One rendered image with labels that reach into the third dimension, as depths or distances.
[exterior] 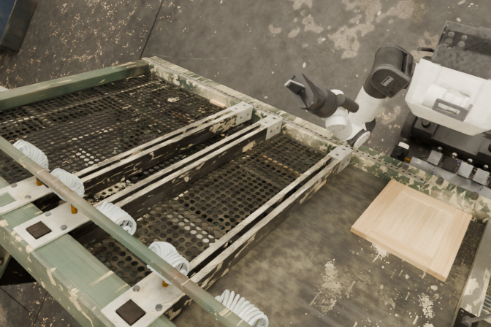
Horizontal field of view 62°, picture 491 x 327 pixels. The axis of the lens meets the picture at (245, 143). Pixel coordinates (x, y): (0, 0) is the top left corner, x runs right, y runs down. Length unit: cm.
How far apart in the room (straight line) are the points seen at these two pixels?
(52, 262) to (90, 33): 342
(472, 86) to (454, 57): 10
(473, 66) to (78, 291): 119
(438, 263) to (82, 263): 104
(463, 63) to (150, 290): 105
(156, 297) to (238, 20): 268
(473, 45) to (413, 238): 64
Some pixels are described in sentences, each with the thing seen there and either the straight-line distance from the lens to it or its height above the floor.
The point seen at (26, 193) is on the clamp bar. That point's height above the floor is 185.
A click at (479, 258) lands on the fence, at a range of 152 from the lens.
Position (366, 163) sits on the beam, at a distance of 178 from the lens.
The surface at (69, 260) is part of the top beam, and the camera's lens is 111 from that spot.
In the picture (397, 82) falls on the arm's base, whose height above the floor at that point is 134.
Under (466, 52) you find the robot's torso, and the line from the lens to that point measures 135.
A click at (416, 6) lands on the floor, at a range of 302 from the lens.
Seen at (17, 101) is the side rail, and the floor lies 152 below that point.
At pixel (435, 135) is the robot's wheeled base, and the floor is 19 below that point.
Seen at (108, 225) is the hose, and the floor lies 195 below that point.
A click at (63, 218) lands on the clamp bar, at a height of 184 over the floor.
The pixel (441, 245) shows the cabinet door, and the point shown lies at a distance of 153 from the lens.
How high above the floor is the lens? 264
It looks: 62 degrees down
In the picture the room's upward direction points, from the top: 65 degrees counter-clockwise
